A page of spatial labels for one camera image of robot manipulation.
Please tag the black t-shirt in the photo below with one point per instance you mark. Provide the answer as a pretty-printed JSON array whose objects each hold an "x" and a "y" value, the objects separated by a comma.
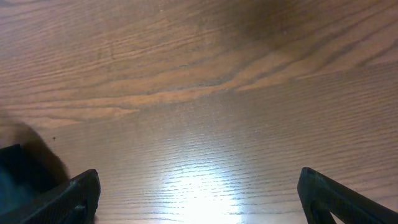
[{"x": 28, "y": 171}]

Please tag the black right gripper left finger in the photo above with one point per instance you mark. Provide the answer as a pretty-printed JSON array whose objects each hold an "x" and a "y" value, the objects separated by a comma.
[{"x": 74, "y": 201}]

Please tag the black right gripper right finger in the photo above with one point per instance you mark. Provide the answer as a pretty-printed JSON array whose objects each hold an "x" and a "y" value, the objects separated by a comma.
[{"x": 323, "y": 198}]

